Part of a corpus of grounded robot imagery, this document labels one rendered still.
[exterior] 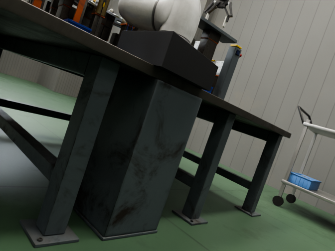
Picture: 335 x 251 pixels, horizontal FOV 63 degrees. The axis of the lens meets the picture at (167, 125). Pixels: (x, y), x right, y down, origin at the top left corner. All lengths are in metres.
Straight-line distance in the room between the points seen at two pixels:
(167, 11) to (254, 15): 3.98
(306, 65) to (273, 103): 0.68
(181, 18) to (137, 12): 0.21
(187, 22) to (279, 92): 3.33
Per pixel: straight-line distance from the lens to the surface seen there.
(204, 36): 1.91
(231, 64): 2.05
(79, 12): 1.68
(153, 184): 1.20
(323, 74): 4.34
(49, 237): 1.10
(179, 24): 1.22
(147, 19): 1.31
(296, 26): 4.76
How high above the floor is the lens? 0.57
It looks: 3 degrees down
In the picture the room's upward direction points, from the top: 19 degrees clockwise
